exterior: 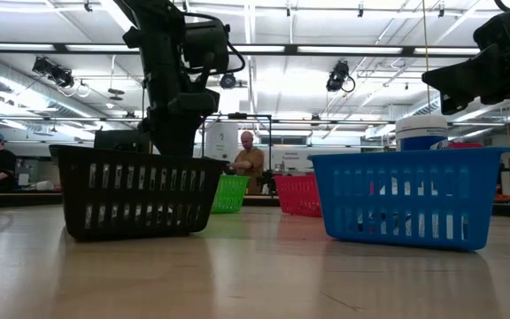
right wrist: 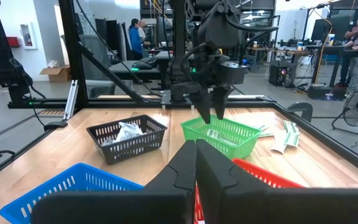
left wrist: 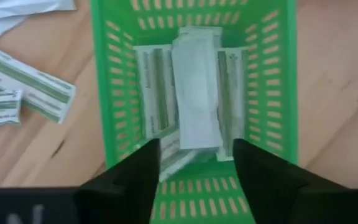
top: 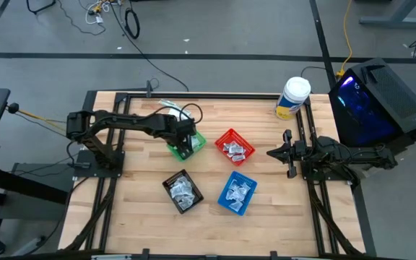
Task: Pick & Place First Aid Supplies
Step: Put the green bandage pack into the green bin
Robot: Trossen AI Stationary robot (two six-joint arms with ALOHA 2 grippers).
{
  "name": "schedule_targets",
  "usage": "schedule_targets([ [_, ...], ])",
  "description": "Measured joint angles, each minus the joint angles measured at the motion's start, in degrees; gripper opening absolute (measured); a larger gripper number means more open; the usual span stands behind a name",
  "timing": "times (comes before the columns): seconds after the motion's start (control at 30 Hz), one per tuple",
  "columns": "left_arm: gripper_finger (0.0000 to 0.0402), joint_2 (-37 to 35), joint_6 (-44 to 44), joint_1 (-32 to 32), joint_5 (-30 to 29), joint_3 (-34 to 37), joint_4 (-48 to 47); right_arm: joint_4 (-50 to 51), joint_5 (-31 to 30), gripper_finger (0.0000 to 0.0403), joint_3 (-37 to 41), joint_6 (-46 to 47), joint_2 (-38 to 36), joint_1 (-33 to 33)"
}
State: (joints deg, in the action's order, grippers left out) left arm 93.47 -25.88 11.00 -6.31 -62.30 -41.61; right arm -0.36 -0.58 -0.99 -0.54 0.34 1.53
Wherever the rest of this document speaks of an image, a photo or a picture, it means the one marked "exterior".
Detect black background frame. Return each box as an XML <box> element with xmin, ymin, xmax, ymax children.
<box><xmin>200</xmin><ymin>112</ymin><xmax>274</xmax><ymax>161</ymax></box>

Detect black overhead camera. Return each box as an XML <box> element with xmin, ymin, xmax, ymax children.
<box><xmin>325</xmin><ymin>60</ymin><xmax>357</xmax><ymax>94</ymax></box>
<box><xmin>32</xmin><ymin>56</ymin><xmax>75</xmax><ymax>89</ymax></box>

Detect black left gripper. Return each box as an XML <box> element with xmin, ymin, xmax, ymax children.
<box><xmin>138</xmin><ymin>86</ymin><xmax>221</xmax><ymax>157</ymax></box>

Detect black plastic basket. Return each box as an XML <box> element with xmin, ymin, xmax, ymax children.
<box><xmin>49</xmin><ymin>144</ymin><xmax>228</xmax><ymax>243</ymax></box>

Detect black aluminium rig frame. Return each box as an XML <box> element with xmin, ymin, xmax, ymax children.
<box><xmin>0</xmin><ymin>43</ymin><xmax>510</xmax><ymax>221</ymax></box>

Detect green plastic basket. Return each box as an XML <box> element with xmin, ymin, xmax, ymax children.
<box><xmin>210</xmin><ymin>174</ymin><xmax>251</xmax><ymax>215</ymax></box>

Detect black hanging cable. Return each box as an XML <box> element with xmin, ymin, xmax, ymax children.
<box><xmin>141</xmin><ymin>73</ymin><xmax>148</xmax><ymax>132</ymax></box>

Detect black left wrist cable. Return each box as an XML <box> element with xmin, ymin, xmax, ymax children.
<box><xmin>182</xmin><ymin>12</ymin><xmax>247</xmax><ymax>76</ymax></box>

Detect blue plastic basket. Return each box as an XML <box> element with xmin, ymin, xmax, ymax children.
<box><xmin>307</xmin><ymin>146</ymin><xmax>510</xmax><ymax>253</ymax></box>

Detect black monitor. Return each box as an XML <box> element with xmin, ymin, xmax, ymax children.
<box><xmin>93</xmin><ymin>128</ymin><xmax>150</xmax><ymax>155</ymax></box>

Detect red plastic basket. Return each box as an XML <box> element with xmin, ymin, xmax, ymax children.
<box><xmin>274</xmin><ymin>174</ymin><xmax>323</xmax><ymax>219</ymax></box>

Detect white cylindrical tank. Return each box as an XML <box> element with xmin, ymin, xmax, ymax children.
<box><xmin>205</xmin><ymin>121</ymin><xmax>240</xmax><ymax>161</ymax></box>

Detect white looped ceiling cable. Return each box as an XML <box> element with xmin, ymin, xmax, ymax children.
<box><xmin>58</xmin><ymin>79</ymin><xmax>92</xmax><ymax>98</ymax></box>

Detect white light strip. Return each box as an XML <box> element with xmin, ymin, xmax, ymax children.
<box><xmin>0</xmin><ymin>43</ymin><xmax>56</xmax><ymax>51</ymax></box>
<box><xmin>297</xmin><ymin>45</ymin><xmax>403</xmax><ymax>55</ymax></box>
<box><xmin>413</xmin><ymin>47</ymin><xmax>482</xmax><ymax>56</ymax></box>
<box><xmin>230</xmin><ymin>43</ymin><xmax>285</xmax><ymax>54</ymax></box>
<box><xmin>65</xmin><ymin>43</ymin><xmax>140</xmax><ymax>52</ymax></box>

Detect yellow hanging cable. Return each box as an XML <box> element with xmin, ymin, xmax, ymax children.
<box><xmin>421</xmin><ymin>0</ymin><xmax>431</xmax><ymax>108</ymax></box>

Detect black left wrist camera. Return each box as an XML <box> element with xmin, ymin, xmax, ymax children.
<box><xmin>183</xmin><ymin>19</ymin><xmax>232</xmax><ymax>74</ymax></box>

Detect white container with blue band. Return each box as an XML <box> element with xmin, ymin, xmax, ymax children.
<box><xmin>395</xmin><ymin>114</ymin><xmax>450</xmax><ymax>152</ymax></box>

